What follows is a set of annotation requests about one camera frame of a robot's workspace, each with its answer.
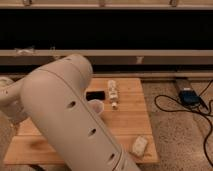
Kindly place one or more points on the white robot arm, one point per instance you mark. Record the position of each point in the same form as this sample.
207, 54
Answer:
53, 97

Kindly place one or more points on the white sponge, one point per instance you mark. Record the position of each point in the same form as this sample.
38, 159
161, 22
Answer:
139, 146

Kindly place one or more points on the white plastic bottle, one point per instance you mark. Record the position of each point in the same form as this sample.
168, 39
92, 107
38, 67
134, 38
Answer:
113, 93

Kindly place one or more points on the black rectangular block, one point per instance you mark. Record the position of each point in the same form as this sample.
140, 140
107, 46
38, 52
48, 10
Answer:
100, 95

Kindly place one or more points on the white paper cup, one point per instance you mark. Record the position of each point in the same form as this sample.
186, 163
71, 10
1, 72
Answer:
97, 106

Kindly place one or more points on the wooden table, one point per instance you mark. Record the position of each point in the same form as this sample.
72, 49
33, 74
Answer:
130, 120

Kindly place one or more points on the blue power adapter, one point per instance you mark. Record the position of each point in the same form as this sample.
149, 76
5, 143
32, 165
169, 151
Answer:
189, 97

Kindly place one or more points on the long grey rail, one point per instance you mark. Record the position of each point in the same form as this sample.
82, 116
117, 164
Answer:
129, 57

